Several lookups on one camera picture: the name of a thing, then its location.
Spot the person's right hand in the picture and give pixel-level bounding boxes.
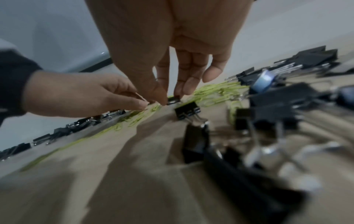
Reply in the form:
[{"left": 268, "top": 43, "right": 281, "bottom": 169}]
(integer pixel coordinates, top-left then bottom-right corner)
[{"left": 85, "top": 0, "right": 256, "bottom": 106}]

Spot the person's left hand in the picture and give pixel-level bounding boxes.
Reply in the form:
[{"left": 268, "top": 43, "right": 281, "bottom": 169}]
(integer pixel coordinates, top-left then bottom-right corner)
[{"left": 23, "top": 70, "right": 150, "bottom": 119}]

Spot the person's left forearm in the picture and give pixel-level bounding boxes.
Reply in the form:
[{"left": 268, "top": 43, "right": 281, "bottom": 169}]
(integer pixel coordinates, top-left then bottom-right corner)
[{"left": 0, "top": 50, "right": 42, "bottom": 127}]

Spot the row of black binder clips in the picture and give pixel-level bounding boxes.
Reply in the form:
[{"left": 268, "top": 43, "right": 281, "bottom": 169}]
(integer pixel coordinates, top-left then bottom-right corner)
[{"left": 0, "top": 109, "right": 126, "bottom": 162}]

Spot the pile of green paper clips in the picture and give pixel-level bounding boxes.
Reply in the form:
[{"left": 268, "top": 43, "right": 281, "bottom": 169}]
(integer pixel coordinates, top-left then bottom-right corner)
[{"left": 19, "top": 80, "right": 249, "bottom": 173}]

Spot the blue binder clip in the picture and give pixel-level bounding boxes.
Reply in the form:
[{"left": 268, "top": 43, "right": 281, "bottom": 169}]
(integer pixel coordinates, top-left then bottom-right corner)
[{"left": 250, "top": 69, "right": 277, "bottom": 95}]

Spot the pile of black binder clips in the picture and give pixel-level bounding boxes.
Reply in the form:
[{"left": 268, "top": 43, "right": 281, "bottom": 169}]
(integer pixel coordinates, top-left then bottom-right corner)
[{"left": 181, "top": 45, "right": 354, "bottom": 224}]

